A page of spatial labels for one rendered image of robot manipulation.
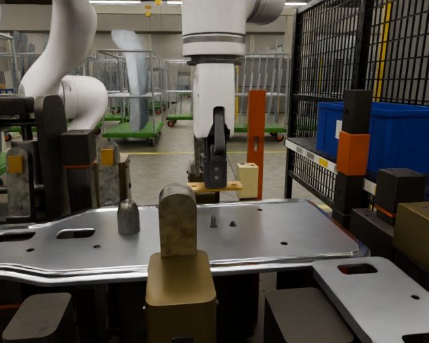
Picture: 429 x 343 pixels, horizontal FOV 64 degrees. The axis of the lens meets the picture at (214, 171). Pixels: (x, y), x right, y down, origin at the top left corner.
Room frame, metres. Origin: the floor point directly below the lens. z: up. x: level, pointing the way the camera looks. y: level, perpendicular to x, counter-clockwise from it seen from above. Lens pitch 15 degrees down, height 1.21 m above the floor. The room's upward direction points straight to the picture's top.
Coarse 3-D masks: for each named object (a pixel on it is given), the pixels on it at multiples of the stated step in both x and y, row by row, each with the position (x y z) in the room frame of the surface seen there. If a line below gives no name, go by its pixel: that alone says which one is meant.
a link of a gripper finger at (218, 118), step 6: (216, 108) 0.45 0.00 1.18; (222, 108) 0.45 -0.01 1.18; (216, 114) 0.45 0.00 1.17; (222, 114) 0.45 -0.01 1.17; (216, 120) 0.44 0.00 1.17; (222, 120) 0.45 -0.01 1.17; (216, 126) 0.44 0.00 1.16; (222, 126) 0.44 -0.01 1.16; (216, 132) 0.44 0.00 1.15; (222, 132) 0.44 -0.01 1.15; (216, 138) 0.44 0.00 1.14; (222, 138) 0.44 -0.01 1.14; (216, 144) 0.43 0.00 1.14; (222, 144) 0.43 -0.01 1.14; (216, 150) 0.44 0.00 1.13; (222, 150) 0.44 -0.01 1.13
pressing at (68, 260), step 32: (32, 224) 0.49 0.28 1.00; (64, 224) 0.50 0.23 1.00; (96, 224) 0.50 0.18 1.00; (224, 224) 0.50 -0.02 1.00; (256, 224) 0.50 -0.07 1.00; (288, 224) 0.50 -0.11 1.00; (320, 224) 0.50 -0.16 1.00; (0, 256) 0.40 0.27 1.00; (32, 256) 0.40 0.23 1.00; (64, 256) 0.40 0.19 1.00; (96, 256) 0.40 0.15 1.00; (128, 256) 0.40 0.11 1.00; (224, 256) 0.40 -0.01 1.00; (256, 256) 0.40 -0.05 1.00; (288, 256) 0.40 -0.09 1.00; (320, 256) 0.40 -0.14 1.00; (352, 256) 0.40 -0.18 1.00
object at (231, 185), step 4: (188, 184) 0.50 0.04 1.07; (192, 184) 0.50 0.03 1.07; (196, 184) 0.50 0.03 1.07; (200, 184) 0.50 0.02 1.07; (228, 184) 0.50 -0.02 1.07; (232, 184) 0.50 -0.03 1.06; (236, 184) 0.50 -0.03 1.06; (240, 184) 0.50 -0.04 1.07; (192, 188) 0.48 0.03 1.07; (196, 188) 0.48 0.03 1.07; (200, 188) 0.48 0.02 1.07; (204, 188) 0.48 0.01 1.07; (212, 188) 0.48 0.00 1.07; (216, 188) 0.48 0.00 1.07; (220, 188) 0.48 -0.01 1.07; (224, 188) 0.48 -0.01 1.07; (228, 188) 0.48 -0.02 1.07; (232, 188) 0.48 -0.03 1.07; (236, 188) 0.48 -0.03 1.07; (240, 188) 0.48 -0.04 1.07
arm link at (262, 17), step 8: (264, 0) 0.50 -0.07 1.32; (272, 0) 0.51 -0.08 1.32; (280, 0) 0.52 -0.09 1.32; (264, 8) 0.51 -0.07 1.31; (272, 8) 0.51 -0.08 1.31; (280, 8) 0.52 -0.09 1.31; (256, 16) 0.51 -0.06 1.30; (264, 16) 0.52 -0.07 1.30; (272, 16) 0.53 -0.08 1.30; (248, 24) 0.53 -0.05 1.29; (256, 24) 0.54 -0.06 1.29; (264, 24) 0.54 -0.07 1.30
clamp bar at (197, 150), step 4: (192, 84) 0.66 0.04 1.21; (196, 140) 0.63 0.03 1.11; (196, 144) 0.63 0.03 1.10; (200, 144) 0.64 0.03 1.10; (196, 148) 0.62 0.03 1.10; (200, 148) 0.63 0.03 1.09; (196, 152) 0.62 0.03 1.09; (200, 152) 0.63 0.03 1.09; (196, 156) 0.62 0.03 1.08; (196, 160) 0.62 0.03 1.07; (196, 164) 0.62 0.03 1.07; (196, 168) 0.62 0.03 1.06; (196, 172) 0.62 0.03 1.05; (196, 176) 0.62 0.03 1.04
